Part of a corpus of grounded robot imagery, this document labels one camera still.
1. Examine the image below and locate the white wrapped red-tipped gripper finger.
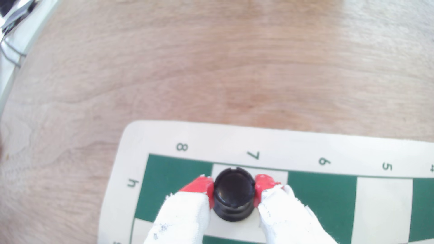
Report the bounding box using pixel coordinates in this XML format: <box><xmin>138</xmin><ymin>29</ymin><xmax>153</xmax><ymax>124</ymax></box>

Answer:
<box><xmin>144</xmin><ymin>175</ymin><xmax>215</xmax><ymax>244</ymax></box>
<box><xmin>254</xmin><ymin>174</ymin><xmax>338</xmax><ymax>244</ymax></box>

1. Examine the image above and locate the black rook chess piece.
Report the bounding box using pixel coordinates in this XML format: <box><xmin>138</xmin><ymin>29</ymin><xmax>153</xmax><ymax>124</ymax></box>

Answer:
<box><xmin>212</xmin><ymin>167</ymin><xmax>256</xmax><ymax>222</ymax></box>

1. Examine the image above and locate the green and cream chess mat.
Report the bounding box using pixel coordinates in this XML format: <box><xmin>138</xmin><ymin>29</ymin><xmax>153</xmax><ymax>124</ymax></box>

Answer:
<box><xmin>98</xmin><ymin>120</ymin><xmax>434</xmax><ymax>244</ymax></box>

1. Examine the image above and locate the thin grey wire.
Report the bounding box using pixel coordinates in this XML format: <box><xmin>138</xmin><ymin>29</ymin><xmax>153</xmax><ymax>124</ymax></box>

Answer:
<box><xmin>0</xmin><ymin>37</ymin><xmax>28</xmax><ymax>68</ymax></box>

